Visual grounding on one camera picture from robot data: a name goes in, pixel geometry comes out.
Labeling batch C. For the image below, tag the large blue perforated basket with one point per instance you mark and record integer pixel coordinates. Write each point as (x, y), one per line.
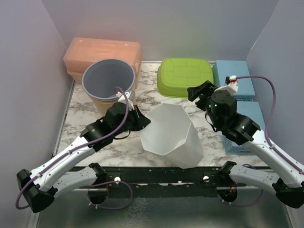
(223, 68)

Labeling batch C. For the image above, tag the blue-grey round bin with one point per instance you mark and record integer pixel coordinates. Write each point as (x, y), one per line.
(101, 78)

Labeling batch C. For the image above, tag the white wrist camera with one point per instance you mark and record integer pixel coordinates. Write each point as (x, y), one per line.
(231, 85)
(127, 98)

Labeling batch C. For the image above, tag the small blue perforated basket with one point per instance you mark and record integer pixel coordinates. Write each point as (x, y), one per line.
(253, 111)

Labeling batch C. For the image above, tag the orange round bin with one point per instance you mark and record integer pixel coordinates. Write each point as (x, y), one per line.
(102, 107)

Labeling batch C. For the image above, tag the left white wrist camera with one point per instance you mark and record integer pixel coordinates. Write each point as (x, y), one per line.
(127, 98)

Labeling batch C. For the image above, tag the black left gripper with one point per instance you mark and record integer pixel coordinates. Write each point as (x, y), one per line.
(141, 120)

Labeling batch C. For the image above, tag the green plastic tray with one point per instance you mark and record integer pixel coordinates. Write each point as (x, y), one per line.
(175, 75)

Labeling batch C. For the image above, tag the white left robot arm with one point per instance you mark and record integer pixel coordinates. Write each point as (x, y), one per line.
(43, 184)

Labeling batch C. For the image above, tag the orange plastic toolbox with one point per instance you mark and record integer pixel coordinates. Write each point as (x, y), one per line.
(83, 52)

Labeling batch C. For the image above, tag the white faceted bin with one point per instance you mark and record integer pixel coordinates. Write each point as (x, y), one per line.
(173, 136)

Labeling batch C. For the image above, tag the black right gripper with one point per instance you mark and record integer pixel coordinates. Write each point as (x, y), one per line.
(206, 88)

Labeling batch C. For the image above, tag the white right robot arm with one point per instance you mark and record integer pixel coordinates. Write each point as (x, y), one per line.
(286, 180)

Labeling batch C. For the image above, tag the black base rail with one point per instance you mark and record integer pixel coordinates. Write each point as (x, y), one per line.
(162, 182)

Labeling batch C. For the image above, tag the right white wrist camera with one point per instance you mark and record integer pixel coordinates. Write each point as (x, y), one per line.
(231, 85)

